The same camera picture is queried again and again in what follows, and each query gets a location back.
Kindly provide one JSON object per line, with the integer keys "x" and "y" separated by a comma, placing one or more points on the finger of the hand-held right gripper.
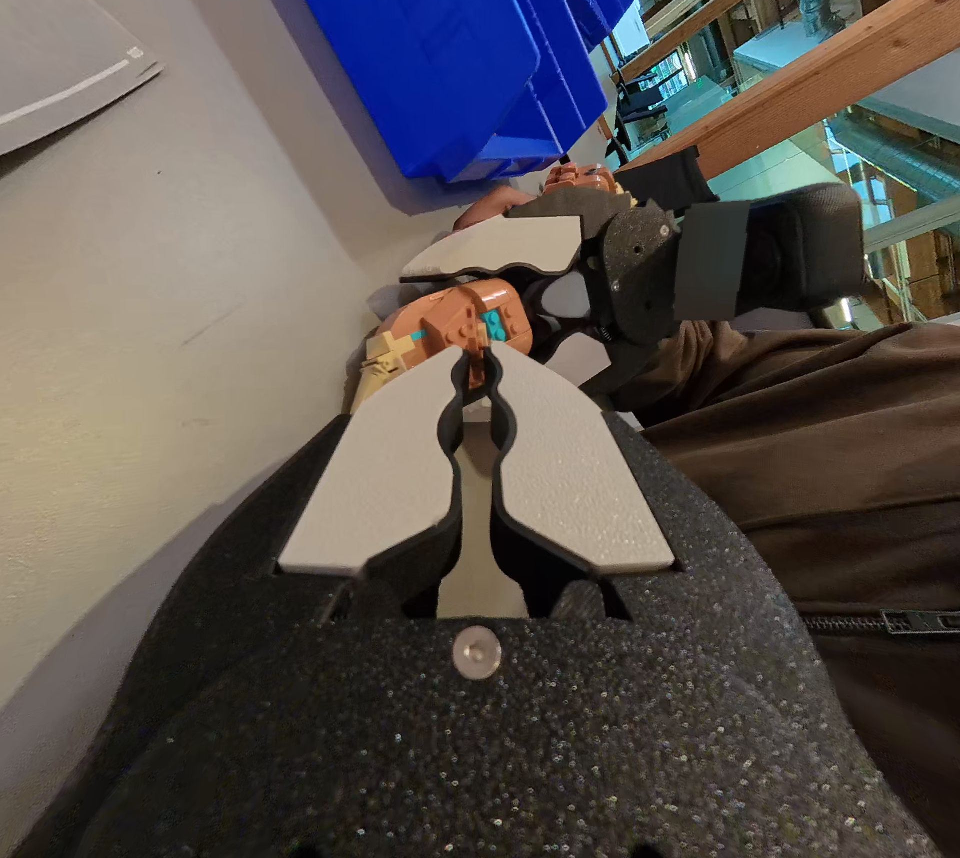
{"x": 574, "y": 359}
{"x": 495, "y": 246}

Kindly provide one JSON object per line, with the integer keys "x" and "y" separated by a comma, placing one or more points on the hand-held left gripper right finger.
{"x": 585, "y": 490}

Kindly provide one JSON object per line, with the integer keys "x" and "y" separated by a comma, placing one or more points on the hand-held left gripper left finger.
{"x": 375, "y": 490}

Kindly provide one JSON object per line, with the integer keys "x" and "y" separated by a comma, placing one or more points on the brown brick model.
{"x": 450, "y": 321}

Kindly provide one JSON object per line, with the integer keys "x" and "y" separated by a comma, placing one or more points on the large blue storage bin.
{"x": 390, "y": 10}

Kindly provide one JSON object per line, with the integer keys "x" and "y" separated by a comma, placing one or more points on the grey desk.
{"x": 150, "y": 348}

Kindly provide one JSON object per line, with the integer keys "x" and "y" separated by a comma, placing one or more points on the brown brick assembly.
{"x": 585, "y": 179}

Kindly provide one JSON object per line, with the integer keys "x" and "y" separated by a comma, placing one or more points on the wooden railing beam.
{"x": 787, "y": 77}

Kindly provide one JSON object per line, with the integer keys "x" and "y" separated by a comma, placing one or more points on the grey instruction booklet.
{"x": 60, "y": 70}

